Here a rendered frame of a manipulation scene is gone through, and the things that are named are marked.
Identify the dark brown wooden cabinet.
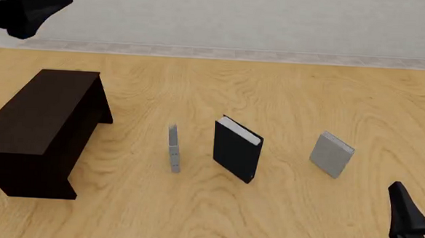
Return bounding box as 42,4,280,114
0,66,116,203

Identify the black book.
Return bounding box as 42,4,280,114
210,114,266,186

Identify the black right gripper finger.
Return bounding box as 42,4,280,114
385,181,425,238

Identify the thin grey book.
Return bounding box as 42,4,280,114
165,123,185,174

